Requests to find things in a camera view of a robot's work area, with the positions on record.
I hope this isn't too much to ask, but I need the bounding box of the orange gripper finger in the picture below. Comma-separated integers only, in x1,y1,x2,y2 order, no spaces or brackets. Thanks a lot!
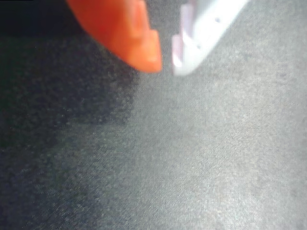
66,0,164,73

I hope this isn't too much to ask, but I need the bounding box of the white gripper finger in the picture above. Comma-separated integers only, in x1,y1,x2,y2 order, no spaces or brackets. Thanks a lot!
171,0,249,77

